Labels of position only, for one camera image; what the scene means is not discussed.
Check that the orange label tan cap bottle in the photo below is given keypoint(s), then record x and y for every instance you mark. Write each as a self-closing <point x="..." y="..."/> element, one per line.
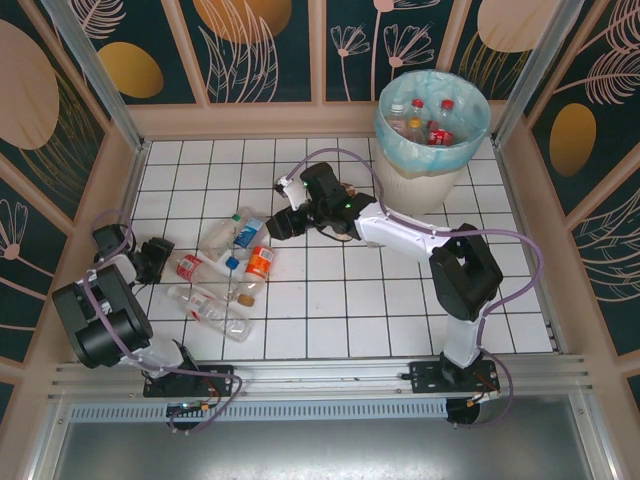
<point x="260" y="262"/>

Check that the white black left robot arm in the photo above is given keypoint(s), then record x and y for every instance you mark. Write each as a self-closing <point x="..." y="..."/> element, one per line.
<point x="100" y="325"/>

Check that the clear water bottle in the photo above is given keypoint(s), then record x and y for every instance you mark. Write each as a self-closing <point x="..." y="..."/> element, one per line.
<point x="210" y="310"/>

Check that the red cola label bottle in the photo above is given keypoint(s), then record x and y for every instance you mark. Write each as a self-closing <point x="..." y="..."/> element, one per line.
<point x="440" y="136"/>
<point x="417" y="103"/>

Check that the yellow orange label bottle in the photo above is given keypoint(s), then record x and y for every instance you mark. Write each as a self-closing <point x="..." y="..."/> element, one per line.
<point x="415" y="127"/>

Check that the blue cap clear bottle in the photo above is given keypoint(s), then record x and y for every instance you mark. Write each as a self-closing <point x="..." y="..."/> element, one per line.
<point x="231" y="263"/>

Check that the pink label plastic bottle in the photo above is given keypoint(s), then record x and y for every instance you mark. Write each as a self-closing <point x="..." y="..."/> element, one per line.
<point x="398" y="117"/>

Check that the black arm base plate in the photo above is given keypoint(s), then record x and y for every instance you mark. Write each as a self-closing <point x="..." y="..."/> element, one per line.
<point x="425" y="377"/>
<point x="215" y="380"/>

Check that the pale blue bin liner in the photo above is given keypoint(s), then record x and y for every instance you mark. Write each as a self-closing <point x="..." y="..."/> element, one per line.
<point x="440" y="159"/>

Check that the aluminium frame post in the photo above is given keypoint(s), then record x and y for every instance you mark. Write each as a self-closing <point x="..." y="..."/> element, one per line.
<point x="95" y="75"/>
<point x="540" y="65"/>

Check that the white ribbed waste bin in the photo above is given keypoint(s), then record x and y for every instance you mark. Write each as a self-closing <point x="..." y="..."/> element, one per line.
<point x="420" y="192"/>

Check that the grey metal sheet panel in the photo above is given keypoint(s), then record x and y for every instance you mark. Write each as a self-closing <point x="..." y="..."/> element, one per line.
<point x="320" y="450"/>

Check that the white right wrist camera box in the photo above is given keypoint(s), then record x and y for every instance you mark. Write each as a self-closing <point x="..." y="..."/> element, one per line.
<point x="292" y="192"/>

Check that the blue label clear bottle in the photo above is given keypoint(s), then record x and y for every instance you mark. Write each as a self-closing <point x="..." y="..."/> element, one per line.
<point x="248" y="233"/>

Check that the aluminium mounting rail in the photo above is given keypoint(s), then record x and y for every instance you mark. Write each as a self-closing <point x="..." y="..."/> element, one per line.
<point x="325" y="375"/>

